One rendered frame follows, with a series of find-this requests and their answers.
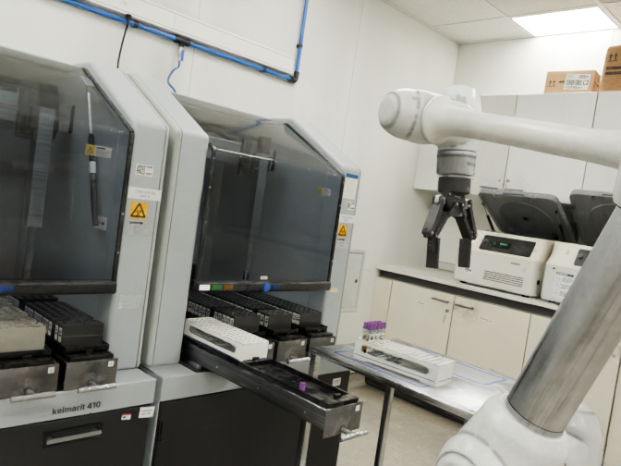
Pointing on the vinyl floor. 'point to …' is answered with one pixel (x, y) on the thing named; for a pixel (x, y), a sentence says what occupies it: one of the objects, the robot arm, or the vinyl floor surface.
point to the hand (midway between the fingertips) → (448, 263)
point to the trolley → (448, 397)
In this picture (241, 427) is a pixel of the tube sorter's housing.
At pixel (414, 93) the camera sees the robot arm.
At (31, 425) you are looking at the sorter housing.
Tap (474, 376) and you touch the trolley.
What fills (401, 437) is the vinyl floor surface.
